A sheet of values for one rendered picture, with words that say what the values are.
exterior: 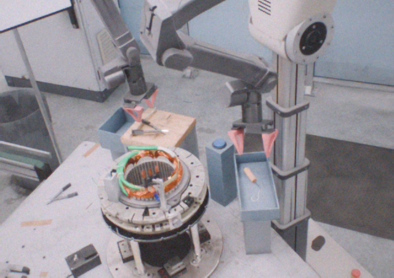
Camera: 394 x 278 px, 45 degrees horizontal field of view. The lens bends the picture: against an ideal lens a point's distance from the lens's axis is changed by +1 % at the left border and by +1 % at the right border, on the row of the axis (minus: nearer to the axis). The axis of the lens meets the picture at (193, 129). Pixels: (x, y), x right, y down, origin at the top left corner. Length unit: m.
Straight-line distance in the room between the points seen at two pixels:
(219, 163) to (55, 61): 2.51
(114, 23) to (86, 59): 2.31
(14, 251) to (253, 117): 0.97
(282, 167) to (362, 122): 1.88
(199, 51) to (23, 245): 1.06
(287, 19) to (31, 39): 2.90
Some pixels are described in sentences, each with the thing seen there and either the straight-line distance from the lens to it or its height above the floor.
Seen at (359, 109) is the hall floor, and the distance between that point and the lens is 3.62.
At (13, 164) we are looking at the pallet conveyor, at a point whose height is 0.74.
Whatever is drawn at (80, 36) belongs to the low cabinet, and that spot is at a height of 0.58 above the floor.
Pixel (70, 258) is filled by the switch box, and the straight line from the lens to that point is 1.65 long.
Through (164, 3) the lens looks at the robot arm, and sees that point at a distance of 0.92.
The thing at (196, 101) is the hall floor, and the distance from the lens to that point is 3.71.
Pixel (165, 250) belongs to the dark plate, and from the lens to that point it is 1.64.
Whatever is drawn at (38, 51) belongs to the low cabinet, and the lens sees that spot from 3.99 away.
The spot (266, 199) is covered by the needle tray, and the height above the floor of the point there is 1.02.
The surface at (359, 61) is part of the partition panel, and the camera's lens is 3.57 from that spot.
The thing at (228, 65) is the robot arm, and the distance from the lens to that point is 1.13.
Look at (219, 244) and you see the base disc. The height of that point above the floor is 0.80.
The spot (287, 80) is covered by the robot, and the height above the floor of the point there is 1.28.
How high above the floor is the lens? 2.05
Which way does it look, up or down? 37 degrees down
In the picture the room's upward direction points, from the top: 7 degrees counter-clockwise
